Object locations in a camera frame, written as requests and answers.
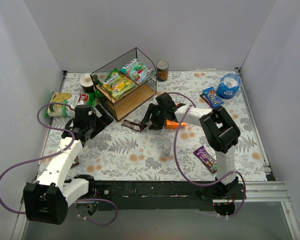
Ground brown chocolate bar wrapper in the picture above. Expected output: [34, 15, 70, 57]
[121, 119, 147, 132]

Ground green Fox's candy bag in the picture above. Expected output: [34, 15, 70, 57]
[100, 68, 137, 100]

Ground brown purple chocolate bar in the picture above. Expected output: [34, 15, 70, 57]
[71, 156, 79, 168]

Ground teal Fox's candy bag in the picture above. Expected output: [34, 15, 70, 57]
[119, 58, 155, 85]

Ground purple M&M's candy bag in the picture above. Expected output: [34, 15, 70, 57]
[193, 146, 218, 174]

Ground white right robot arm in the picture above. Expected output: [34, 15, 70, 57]
[140, 92, 242, 188]

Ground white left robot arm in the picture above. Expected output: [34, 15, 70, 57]
[23, 104, 113, 225]

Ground blue M&M's candy bag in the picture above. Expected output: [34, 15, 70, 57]
[199, 86, 224, 109]

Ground orange Scrub Daddy box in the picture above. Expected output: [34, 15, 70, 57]
[164, 120, 187, 130]

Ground green cassava chips bag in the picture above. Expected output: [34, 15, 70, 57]
[45, 92, 96, 117]

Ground green glass bottle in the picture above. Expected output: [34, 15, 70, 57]
[91, 74, 104, 99]

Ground dark cup with white lid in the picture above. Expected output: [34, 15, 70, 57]
[79, 74, 95, 93]

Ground food tin can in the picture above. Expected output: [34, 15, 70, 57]
[156, 60, 169, 82]

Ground blue M&M's character bag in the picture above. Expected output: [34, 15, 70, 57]
[216, 73, 242, 103]

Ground wire and wood shelf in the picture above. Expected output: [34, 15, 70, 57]
[90, 47, 158, 122]

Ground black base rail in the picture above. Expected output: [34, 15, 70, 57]
[80, 180, 244, 215]

